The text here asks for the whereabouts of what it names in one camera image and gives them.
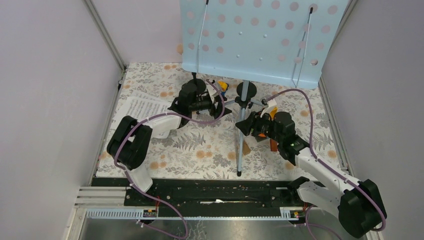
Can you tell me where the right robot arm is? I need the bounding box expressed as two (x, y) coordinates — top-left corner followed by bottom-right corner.
(235, 111), (387, 239)

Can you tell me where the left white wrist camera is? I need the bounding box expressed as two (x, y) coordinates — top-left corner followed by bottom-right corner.
(208, 87), (222, 104)

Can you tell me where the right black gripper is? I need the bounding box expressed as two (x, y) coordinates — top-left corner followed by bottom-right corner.
(234, 108), (283, 144)

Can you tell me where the blue yellow toy figure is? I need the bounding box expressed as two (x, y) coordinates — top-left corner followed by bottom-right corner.
(218, 81), (229, 97)

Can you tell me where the red brown wooden block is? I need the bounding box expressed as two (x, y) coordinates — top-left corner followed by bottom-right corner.
(269, 139), (278, 152)

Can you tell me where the light blue music stand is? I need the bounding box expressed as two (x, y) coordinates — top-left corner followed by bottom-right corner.
(179, 0), (349, 177)

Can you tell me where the sheet music page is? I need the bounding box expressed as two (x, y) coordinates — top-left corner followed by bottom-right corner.
(110, 93), (171, 130)

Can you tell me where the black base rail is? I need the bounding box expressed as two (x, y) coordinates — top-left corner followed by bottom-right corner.
(123, 178), (321, 219)

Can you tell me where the tan wooden block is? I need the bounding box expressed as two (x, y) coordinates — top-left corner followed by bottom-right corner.
(242, 141), (251, 156)

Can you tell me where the floral table mat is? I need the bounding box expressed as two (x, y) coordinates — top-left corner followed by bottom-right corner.
(117, 63), (341, 180)

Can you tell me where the yellow toy block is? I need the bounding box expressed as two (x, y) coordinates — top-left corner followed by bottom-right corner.
(269, 107), (278, 120)

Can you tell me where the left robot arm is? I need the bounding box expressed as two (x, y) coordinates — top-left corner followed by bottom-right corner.
(106, 78), (231, 206)

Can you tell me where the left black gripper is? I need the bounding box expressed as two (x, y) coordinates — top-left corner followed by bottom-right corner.
(189, 94), (232, 119)

